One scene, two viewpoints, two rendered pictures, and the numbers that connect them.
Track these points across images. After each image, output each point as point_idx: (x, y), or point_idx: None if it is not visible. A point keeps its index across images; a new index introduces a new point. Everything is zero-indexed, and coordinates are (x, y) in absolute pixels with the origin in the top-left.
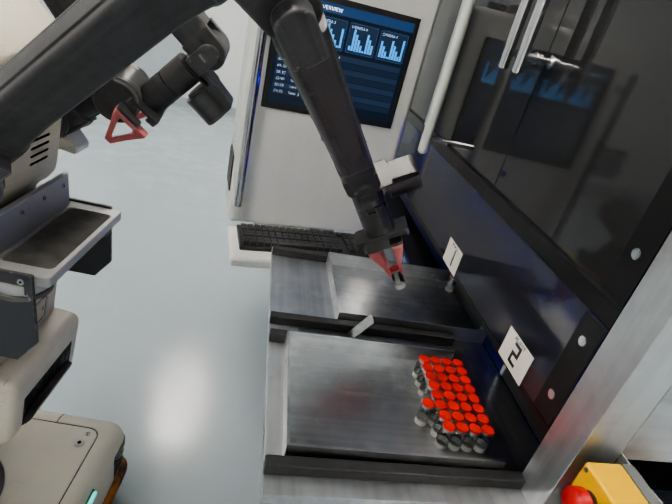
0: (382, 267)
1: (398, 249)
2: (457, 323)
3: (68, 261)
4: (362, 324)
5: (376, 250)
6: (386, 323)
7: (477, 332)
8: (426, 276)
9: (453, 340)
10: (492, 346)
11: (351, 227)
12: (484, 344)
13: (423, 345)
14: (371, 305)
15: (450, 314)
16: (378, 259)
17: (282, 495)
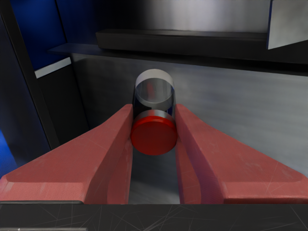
0: (209, 125)
1: (46, 172)
2: (96, 88)
3: None
4: (302, 25)
5: (244, 218)
6: (221, 62)
7: (62, 50)
8: (129, 196)
9: (99, 31)
10: (46, 20)
11: None
12: (63, 39)
13: (153, 19)
14: (239, 138)
15: (104, 110)
16: (230, 154)
17: None
